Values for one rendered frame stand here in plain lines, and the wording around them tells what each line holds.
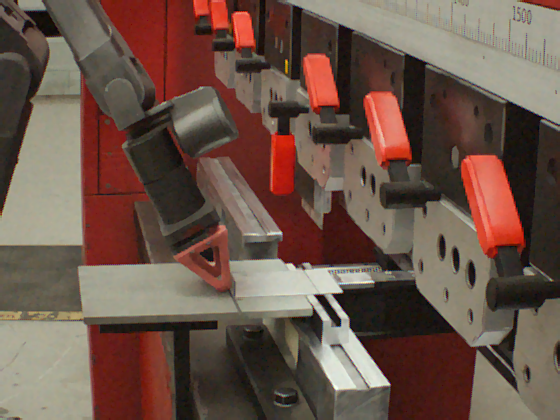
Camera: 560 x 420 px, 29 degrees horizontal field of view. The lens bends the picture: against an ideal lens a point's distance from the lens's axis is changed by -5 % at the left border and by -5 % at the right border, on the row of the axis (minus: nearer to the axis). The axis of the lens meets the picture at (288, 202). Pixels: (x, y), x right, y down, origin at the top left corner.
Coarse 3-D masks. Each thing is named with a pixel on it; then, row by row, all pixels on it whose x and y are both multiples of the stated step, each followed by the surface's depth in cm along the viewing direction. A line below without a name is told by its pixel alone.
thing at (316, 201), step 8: (296, 152) 136; (296, 160) 136; (296, 168) 136; (296, 176) 136; (304, 176) 132; (296, 184) 136; (304, 184) 132; (312, 184) 128; (304, 192) 132; (312, 192) 128; (320, 192) 127; (328, 192) 128; (304, 200) 136; (312, 200) 128; (320, 200) 128; (328, 200) 128; (304, 208) 137; (312, 208) 128; (320, 208) 128; (328, 208) 128; (312, 216) 133; (320, 216) 129; (320, 224) 129
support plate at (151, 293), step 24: (144, 264) 140; (168, 264) 140; (240, 264) 141; (264, 264) 141; (96, 288) 130; (120, 288) 131; (144, 288) 131; (168, 288) 131; (192, 288) 132; (96, 312) 123; (120, 312) 123; (144, 312) 123; (168, 312) 124; (192, 312) 124; (216, 312) 124; (240, 312) 125; (264, 312) 125; (288, 312) 126; (312, 312) 127
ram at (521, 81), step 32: (288, 0) 123; (320, 0) 109; (352, 0) 97; (544, 0) 58; (384, 32) 88; (416, 32) 80; (448, 32) 74; (448, 64) 74; (480, 64) 68; (512, 64) 63; (512, 96) 64; (544, 96) 59
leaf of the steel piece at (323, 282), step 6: (306, 270) 139; (312, 270) 139; (318, 270) 139; (324, 270) 139; (312, 276) 137; (318, 276) 137; (324, 276) 137; (330, 276) 137; (312, 282) 135; (318, 282) 135; (324, 282) 135; (330, 282) 135; (318, 288) 132; (324, 288) 132; (330, 288) 133; (336, 288) 133
